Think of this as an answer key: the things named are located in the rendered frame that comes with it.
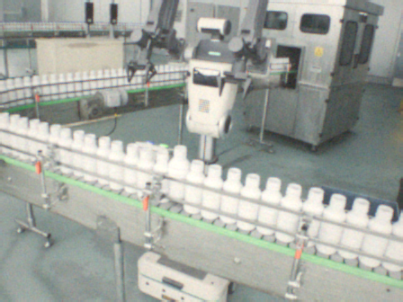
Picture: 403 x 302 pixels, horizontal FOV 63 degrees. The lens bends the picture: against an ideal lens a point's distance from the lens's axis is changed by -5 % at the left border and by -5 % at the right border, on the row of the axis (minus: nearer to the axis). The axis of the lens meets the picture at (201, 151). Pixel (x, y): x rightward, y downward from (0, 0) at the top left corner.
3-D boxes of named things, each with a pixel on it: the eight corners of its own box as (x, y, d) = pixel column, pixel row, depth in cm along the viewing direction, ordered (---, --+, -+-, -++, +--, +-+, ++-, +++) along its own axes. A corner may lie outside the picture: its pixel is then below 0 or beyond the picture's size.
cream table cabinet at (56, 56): (102, 108, 586) (101, 38, 543) (123, 116, 548) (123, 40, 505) (40, 119, 509) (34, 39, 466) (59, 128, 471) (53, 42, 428)
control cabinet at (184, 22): (192, 89, 786) (197, 2, 716) (208, 93, 755) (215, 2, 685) (165, 93, 728) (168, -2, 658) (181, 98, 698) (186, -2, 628)
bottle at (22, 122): (29, 153, 140) (24, 115, 134) (38, 156, 137) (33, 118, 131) (16, 157, 135) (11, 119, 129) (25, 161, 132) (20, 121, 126)
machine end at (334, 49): (289, 114, 635) (306, 2, 562) (357, 133, 555) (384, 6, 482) (238, 129, 523) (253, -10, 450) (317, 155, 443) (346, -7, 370)
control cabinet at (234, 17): (217, 85, 848) (224, 4, 779) (233, 89, 818) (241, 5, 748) (194, 89, 791) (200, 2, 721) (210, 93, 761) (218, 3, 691)
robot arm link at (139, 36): (163, 30, 154) (147, 29, 157) (151, 16, 143) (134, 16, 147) (156, 54, 153) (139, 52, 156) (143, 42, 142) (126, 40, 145)
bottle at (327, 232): (335, 258, 89) (350, 205, 83) (313, 252, 92) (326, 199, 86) (336, 246, 95) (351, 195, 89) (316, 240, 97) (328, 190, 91)
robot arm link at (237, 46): (258, 39, 138) (238, 38, 141) (253, 24, 127) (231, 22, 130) (251, 66, 136) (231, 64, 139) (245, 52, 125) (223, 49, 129)
